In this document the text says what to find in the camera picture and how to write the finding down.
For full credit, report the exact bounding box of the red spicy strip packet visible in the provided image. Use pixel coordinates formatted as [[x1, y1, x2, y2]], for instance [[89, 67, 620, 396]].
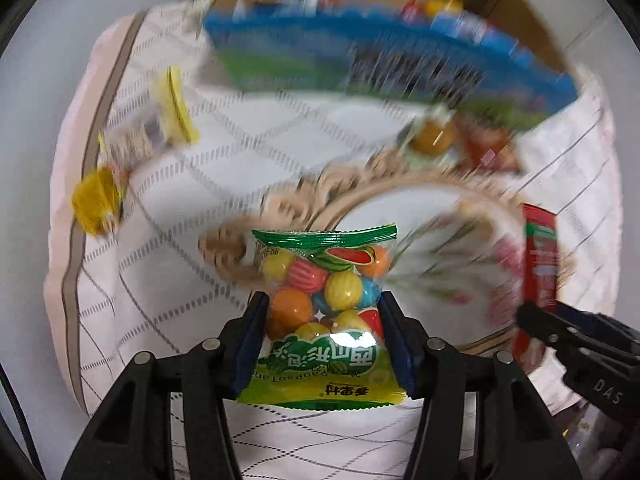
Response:
[[512, 204, 559, 373]]

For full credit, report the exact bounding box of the green gumball candy packet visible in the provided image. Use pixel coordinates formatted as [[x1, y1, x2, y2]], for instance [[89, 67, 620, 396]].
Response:
[[239, 224, 406, 411]]

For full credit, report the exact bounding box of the brown pastry snack packet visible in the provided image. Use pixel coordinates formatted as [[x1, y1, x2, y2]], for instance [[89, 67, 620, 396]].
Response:
[[454, 115, 522, 174]]

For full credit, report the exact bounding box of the white barcode snack packet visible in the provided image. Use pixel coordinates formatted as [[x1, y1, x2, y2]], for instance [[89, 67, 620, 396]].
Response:
[[101, 110, 167, 170]]

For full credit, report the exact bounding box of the yellow jelly cup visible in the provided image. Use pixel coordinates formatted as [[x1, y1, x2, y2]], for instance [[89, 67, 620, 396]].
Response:
[[398, 108, 458, 158]]

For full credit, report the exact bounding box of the yellow wrapped candy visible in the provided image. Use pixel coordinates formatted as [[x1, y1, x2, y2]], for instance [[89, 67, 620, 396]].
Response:
[[72, 166, 122, 237]]

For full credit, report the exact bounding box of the blue milk carton box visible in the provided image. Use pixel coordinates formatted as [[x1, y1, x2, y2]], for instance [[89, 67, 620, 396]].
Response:
[[204, 4, 578, 130]]

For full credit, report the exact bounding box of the white quilted floral mat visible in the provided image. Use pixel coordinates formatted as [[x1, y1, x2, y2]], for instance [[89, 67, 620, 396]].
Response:
[[41, 0, 624, 480]]

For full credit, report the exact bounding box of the yellow snack packet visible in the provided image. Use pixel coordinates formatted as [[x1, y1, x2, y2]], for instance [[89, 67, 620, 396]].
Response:
[[152, 66, 201, 144]]

